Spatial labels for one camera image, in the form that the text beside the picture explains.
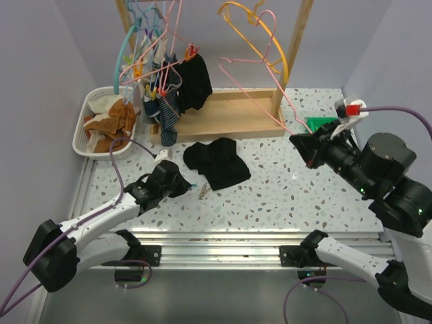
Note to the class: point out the mauve cream underwear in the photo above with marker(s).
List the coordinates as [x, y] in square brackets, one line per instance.
[149, 55]

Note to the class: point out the aluminium mounting rail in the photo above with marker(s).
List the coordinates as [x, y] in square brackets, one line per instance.
[245, 225]

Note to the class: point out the green clip bin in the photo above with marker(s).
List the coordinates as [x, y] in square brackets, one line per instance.
[314, 123]

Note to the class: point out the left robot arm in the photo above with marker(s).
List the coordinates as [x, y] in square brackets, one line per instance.
[58, 251]

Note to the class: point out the white laundry basket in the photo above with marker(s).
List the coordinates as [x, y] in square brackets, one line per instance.
[80, 139]

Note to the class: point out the brown underwear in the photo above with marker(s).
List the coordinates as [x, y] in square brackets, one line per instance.
[102, 130]

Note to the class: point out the pink wire hanger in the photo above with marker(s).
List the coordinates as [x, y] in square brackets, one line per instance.
[256, 112]
[169, 28]

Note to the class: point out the brown cloth in basket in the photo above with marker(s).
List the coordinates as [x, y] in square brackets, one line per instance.
[125, 115]

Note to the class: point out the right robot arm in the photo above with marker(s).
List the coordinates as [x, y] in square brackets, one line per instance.
[403, 206]

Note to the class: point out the wooden clothes rack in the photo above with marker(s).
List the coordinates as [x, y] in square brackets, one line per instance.
[207, 123]

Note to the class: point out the orange clothespin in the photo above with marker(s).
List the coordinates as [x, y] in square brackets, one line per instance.
[191, 51]

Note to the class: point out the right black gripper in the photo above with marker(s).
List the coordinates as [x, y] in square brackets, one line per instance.
[310, 146]

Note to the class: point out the striped navy underwear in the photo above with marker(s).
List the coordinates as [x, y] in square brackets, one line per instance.
[162, 105]

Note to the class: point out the black underwear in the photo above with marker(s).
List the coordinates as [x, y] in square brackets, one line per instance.
[218, 162]
[196, 85]

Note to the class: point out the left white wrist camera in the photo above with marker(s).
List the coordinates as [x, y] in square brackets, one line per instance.
[163, 155]

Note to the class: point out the blue wire hanger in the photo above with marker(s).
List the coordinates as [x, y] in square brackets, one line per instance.
[138, 22]

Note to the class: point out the light green cloth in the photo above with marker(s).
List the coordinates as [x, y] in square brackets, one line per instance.
[101, 106]

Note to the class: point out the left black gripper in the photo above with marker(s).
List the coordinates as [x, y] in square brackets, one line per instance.
[183, 185]

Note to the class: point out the yellow plastic hanger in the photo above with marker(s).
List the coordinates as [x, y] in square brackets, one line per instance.
[257, 27]

